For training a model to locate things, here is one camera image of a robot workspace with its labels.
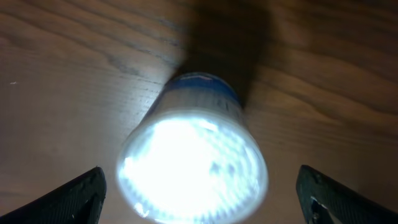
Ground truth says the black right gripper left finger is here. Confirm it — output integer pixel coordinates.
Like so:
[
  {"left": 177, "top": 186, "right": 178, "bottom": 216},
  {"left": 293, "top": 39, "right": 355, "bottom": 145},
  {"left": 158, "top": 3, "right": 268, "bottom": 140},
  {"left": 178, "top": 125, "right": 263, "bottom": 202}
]
[{"left": 1, "top": 167, "right": 106, "bottom": 224}]

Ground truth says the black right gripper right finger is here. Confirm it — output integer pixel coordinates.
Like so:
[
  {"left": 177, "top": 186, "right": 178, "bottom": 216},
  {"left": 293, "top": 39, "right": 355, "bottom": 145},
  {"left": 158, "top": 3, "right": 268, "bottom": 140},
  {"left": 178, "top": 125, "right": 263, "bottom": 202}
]
[{"left": 296, "top": 165, "right": 397, "bottom": 224}]

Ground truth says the blue white round tub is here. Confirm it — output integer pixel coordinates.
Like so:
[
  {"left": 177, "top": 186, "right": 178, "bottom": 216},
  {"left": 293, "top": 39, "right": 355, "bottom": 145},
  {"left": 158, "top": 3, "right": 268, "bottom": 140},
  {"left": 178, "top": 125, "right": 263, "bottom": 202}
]
[{"left": 116, "top": 72, "right": 269, "bottom": 223}]

